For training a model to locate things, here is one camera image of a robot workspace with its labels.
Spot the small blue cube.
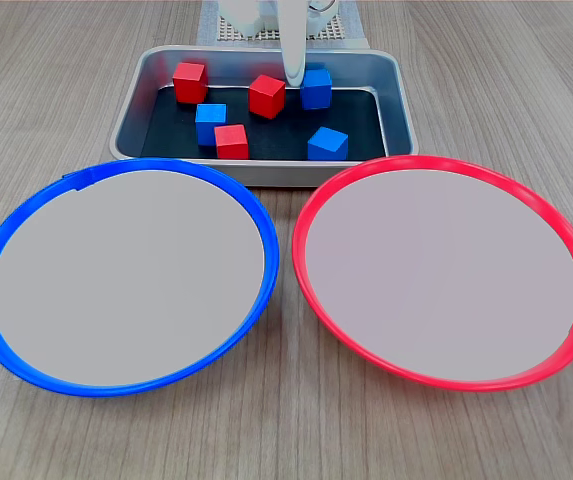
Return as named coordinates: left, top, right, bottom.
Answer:
left=194, top=103, right=228, bottom=147
left=306, top=126, right=350, bottom=162
left=299, top=68, right=334, bottom=111

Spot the small red cube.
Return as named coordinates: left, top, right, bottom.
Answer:
left=213, top=123, right=250, bottom=160
left=172, top=61, right=210, bottom=105
left=248, top=74, right=287, bottom=120

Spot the black tray mat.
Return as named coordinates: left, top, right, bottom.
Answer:
left=140, top=85, right=388, bottom=162

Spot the steel tray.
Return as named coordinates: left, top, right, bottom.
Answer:
left=109, top=44, right=420, bottom=189

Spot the white plate with red rim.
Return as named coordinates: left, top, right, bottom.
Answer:
left=291, top=153, right=573, bottom=394

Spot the white plate with blue rim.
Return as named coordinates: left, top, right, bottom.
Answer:
left=0, top=157, right=281, bottom=399

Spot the pale perforated base plate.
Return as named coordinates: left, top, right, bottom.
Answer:
left=214, top=13, right=348, bottom=43

